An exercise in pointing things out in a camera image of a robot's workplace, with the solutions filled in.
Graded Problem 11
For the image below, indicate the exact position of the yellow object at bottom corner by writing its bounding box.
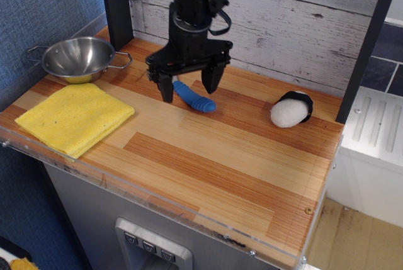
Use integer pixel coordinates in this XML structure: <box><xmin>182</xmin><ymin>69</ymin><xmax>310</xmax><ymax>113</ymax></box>
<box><xmin>9</xmin><ymin>258</ymin><xmax>39</xmax><ymax>270</ymax></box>

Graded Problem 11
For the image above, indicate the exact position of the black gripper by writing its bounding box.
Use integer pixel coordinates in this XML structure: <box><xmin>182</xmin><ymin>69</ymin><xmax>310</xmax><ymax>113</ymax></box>
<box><xmin>146</xmin><ymin>24</ymin><xmax>233</xmax><ymax>103</ymax></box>

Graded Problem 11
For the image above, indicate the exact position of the white and black plush toy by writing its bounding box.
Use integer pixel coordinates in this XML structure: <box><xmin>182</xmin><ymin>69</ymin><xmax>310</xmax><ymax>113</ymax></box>
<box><xmin>270</xmin><ymin>91</ymin><xmax>314</xmax><ymax>128</ymax></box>

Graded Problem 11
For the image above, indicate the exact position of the grey toy fridge cabinet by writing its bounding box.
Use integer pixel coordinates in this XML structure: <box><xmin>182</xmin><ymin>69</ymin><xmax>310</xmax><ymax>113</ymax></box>
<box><xmin>45</xmin><ymin>162</ymin><xmax>304</xmax><ymax>269</ymax></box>

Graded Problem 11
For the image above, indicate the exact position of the dark right vertical post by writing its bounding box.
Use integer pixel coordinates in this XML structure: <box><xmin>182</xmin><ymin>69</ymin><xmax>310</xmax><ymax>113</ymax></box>
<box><xmin>336</xmin><ymin>0</ymin><xmax>392</xmax><ymax>123</ymax></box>

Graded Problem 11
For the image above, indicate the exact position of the dark left vertical post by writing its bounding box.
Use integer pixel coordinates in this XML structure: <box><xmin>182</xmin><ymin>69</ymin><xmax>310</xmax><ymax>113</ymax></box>
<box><xmin>104</xmin><ymin>0</ymin><xmax>133</xmax><ymax>50</ymax></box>

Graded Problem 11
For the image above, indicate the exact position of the white ridged side unit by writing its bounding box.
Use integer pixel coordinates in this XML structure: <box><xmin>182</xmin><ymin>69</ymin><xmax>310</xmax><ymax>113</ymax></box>
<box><xmin>326</xmin><ymin>87</ymin><xmax>402</xmax><ymax>227</ymax></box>

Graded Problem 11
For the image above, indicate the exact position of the clear acrylic table edge guard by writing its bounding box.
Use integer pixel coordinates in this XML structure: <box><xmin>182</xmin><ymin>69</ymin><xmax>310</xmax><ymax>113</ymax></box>
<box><xmin>0</xmin><ymin>125</ymin><xmax>344</xmax><ymax>267</ymax></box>

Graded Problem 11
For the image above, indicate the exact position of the dark vertical post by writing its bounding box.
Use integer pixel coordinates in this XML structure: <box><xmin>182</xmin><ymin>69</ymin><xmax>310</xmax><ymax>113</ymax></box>
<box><xmin>336</xmin><ymin>0</ymin><xmax>392</xmax><ymax>123</ymax></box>
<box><xmin>104</xmin><ymin>0</ymin><xmax>133</xmax><ymax>50</ymax></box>

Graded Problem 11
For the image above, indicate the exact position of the stainless steel bowl with handles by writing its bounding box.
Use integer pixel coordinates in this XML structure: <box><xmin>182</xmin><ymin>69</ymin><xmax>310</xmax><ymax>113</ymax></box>
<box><xmin>26</xmin><ymin>37</ymin><xmax>133</xmax><ymax>84</ymax></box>

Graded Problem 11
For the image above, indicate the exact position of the blue handled metal fork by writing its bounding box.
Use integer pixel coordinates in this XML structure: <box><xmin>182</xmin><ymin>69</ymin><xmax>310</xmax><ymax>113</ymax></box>
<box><xmin>173</xmin><ymin>76</ymin><xmax>217</xmax><ymax>113</ymax></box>

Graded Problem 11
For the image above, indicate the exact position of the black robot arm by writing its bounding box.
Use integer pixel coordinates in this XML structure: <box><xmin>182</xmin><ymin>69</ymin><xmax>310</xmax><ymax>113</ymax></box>
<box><xmin>146</xmin><ymin>0</ymin><xmax>233</xmax><ymax>103</ymax></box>

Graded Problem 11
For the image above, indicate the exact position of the silver dispenser button panel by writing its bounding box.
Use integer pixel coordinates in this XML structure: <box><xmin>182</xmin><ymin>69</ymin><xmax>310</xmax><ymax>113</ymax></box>
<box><xmin>115</xmin><ymin>218</ymin><xmax>193</xmax><ymax>269</ymax></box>

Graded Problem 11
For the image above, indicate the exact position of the yellow folded towel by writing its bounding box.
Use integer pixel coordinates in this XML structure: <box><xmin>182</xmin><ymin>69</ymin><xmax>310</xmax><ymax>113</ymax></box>
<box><xmin>15</xmin><ymin>83</ymin><xmax>135</xmax><ymax>159</ymax></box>

